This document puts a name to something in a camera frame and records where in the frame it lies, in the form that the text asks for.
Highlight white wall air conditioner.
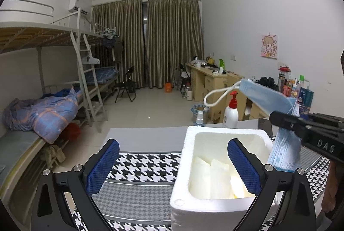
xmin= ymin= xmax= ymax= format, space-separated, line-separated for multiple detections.
xmin=68 ymin=0 xmax=89 ymax=15

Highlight orange container on floor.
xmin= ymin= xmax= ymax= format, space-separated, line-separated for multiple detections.
xmin=164 ymin=82 xmax=173 ymax=93

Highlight blue checked quilt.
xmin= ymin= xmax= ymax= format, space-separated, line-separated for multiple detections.
xmin=2 ymin=88 xmax=79 ymax=144

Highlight white metal bunk bed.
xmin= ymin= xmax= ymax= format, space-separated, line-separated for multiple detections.
xmin=0 ymin=0 xmax=120 ymax=210

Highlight pet food bowl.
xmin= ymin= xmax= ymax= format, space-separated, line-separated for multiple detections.
xmin=191 ymin=103 xmax=209 ymax=116

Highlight houndstooth table mat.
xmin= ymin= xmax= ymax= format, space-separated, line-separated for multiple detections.
xmin=71 ymin=134 xmax=334 ymax=231

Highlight pink cartoon wall picture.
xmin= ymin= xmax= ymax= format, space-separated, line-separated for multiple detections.
xmin=261 ymin=33 xmax=278 ymax=59

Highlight yellow foam mesh sheet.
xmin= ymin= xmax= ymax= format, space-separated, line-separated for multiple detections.
xmin=231 ymin=179 xmax=255 ymax=198

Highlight light wooden desk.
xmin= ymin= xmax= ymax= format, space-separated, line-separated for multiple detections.
xmin=186 ymin=63 xmax=268 ymax=123

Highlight wooden smiley chair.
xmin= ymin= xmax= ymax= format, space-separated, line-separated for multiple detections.
xmin=214 ymin=74 xmax=252 ymax=123

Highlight white bottle red pump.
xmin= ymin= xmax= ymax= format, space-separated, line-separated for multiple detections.
xmin=223 ymin=91 xmax=238 ymax=128

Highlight black folding chair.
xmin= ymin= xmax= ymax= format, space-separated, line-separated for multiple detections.
xmin=115 ymin=66 xmax=137 ymax=102

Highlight brown striped curtains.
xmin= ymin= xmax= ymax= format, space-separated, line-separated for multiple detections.
xmin=92 ymin=0 xmax=204 ymax=88

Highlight dark teal box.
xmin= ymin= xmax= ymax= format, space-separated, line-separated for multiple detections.
xmin=297 ymin=88 xmax=314 ymax=114

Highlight person's hand on grip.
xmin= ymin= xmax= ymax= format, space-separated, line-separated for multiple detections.
xmin=321 ymin=161 xmax=343 ymax=220

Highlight white foam box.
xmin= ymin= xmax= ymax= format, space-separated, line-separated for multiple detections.
xmin=170 ymin=126 xmax=273 ymax=230

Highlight blue face mask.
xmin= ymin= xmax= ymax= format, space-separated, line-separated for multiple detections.
xmin=203 ymin=79 xmax=301 ymax=172

